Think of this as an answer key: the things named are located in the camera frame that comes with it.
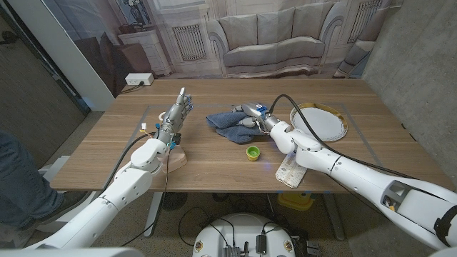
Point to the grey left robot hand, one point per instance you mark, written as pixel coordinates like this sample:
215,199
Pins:
173,118

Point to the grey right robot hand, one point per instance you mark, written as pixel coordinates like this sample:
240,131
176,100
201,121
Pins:
255,110

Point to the blue towel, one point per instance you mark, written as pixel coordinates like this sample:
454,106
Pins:
228,128

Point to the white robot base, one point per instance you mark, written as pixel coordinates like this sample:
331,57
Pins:
242,232

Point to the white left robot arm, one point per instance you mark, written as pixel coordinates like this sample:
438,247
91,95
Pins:
121,185

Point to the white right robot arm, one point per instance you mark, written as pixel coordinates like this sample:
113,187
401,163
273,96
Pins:
357,175

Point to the small green cup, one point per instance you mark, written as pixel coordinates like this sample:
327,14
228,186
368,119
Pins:
253,153

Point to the white paper plate gold rim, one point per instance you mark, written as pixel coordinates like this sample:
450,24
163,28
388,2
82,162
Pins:
323,123

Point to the beige wooden block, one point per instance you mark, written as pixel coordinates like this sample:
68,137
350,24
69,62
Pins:
178,158

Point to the white power strip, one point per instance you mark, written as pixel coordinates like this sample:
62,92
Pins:
139,79

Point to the white patterned snack packet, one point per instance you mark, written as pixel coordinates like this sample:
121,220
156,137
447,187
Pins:
289,173

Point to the printed living room backdrop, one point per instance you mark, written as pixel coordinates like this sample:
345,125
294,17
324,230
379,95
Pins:
271,35

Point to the round black fan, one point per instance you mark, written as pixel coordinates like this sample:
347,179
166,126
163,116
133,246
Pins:
174,201

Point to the grey table leg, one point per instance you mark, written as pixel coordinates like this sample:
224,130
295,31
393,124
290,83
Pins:
153,214
333,214

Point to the yellow object under table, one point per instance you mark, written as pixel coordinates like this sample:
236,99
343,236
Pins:
296,201

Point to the dark shoe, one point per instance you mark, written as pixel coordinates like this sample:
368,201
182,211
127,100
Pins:
68,203

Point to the person leg in jeans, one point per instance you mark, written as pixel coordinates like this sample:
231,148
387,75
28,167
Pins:
21,178

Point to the white robot torso edge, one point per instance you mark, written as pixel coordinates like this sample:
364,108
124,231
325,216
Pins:
71,252

